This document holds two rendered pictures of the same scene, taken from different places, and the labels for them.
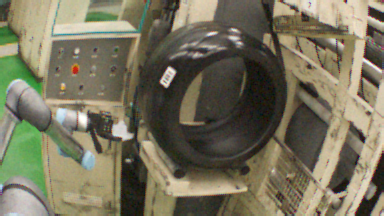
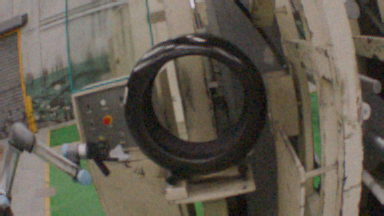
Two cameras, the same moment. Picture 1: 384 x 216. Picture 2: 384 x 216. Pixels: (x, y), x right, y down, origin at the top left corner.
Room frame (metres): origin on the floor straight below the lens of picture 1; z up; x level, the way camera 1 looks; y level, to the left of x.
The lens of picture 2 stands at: (0.09, -0.95, 1.45)
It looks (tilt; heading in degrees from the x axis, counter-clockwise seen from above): 9 degrees down; 29
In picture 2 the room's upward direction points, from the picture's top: 11 degrees counter-clockwise
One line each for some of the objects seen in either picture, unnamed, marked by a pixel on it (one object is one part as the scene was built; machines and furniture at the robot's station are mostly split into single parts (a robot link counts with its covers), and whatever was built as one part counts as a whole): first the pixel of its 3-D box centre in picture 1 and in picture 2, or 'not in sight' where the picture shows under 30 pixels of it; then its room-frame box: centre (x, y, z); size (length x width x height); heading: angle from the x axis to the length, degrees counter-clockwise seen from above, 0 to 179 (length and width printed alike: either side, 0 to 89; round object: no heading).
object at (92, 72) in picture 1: (74, 133); (139, 183); (2.12, 0.64, 0.63); 0.56 x 0.41 x 1.27; 115
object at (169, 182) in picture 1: (162, 165); (178, 181); (1.67, 0.07, 0.84); 0.36 x 0.09 x 0.06; 25
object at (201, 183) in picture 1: (193, 173); (212, 184); (1.73, -0.06, 0.80); 0.37 x 0.36 x 0.02; 115
